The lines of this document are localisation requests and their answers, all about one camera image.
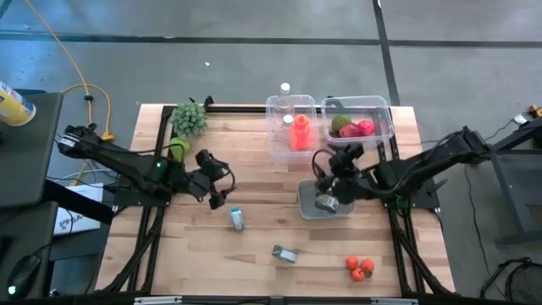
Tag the white tag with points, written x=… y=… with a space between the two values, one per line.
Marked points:
x=520 y=119

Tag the white printed box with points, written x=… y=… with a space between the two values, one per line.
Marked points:
x=78 y=212

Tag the green label tin can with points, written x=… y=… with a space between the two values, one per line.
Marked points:
x=284 y=253
x=327 y=203

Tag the clear water bottle white cap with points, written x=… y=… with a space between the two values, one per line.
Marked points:
x=288 y=120
x=285 y=87

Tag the black desk top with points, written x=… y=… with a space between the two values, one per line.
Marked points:
x=29 y=148
x=25 y=229

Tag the grey plastic tray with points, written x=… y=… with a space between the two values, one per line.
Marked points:
x=305 y=209

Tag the orange-red squeeze bottle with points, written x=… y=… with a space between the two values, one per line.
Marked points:
x=300 y=132

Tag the green round fruit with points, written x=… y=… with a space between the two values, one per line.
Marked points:
x=341 y=123

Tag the green spiky plant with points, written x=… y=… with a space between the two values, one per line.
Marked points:
x=188 y=119

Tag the yellow canister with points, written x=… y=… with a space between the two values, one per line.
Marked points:
x=14 y=108

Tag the black metal stand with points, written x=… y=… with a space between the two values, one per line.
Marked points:
x=508 y=169

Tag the clear plastic bin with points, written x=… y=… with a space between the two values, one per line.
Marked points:
x=381 y=135
x=279 y=154

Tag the black metal bar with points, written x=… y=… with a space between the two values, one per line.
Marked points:
x=76 y=201

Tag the silver bracket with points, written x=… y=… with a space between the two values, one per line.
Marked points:
x=394 y=301
x=158 y=300

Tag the dark red apple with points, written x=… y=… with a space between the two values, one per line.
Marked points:
x=351 y=130

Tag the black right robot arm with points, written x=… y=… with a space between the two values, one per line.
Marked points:
x=423 y=169

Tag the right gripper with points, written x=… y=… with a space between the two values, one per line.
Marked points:
x=345 y=178

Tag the teal yellowfin tuna can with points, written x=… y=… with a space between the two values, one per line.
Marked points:
x=237 y=218

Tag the green pear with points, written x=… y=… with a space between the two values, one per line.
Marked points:
x=179 y=148

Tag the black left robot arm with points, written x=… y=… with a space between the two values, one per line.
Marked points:
x=127 y=163

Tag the black computer mouse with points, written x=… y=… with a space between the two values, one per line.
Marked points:
x=23 y=275

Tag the small orange fruit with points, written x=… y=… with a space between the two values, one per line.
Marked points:
x=357 y=274
x=367 y=265
x=352 y=262

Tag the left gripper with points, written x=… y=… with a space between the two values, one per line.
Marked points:
x=207 y=169

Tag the yellow connector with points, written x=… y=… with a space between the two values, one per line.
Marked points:
x=534 y=111

